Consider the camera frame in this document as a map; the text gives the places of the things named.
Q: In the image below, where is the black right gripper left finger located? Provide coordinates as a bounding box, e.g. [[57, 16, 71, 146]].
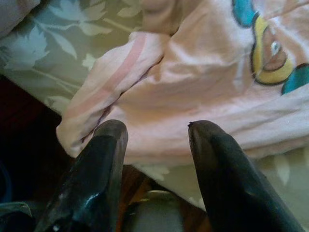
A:
[[36, 120, 128, 232]]

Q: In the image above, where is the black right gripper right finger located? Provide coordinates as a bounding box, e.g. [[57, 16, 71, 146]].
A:
[[187, 120, 305, 232]]

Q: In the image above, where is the pink cartoon print blanket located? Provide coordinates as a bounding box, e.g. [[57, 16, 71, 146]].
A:
[[0, 0, 309, 165]]

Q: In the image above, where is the grey floral bed sheet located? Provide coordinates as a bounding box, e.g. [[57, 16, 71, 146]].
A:
[[0, 0, 309, 232]]

